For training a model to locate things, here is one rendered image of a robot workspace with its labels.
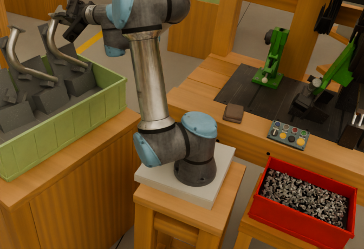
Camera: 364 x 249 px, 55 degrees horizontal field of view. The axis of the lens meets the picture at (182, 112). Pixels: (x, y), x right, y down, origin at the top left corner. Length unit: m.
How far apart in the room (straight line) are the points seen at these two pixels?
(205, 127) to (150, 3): 0.40
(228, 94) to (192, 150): 0.62
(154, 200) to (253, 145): 0.50
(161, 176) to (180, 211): 0.14
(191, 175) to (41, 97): 0.73
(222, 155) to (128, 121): 0.49
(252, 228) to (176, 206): 0.27
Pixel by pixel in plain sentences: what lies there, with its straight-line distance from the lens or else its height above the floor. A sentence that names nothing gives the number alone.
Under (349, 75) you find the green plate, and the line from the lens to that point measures 1.53.
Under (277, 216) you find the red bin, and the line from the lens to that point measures 1.24.
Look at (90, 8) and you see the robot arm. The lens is 1.41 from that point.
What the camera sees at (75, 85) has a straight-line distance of 1.65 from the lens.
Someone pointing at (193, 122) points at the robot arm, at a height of 1.12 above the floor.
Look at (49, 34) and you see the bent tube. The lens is 1.57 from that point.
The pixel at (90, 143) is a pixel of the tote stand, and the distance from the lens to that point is 1.50.
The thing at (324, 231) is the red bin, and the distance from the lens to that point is 1.24.
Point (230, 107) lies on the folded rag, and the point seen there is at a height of 0.93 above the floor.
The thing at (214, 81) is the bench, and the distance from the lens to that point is 1.78.
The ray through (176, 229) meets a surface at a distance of 1.29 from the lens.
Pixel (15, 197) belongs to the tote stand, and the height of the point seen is 0.79.
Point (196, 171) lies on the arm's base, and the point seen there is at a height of 0.95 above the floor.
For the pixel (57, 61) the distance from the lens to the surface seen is 1.62.
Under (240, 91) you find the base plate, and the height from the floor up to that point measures 0.90.
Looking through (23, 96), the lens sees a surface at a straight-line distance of 1.53.
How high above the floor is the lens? 1.79
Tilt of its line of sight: 37 degrees down
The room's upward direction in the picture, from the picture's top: 7 degrees clockwise
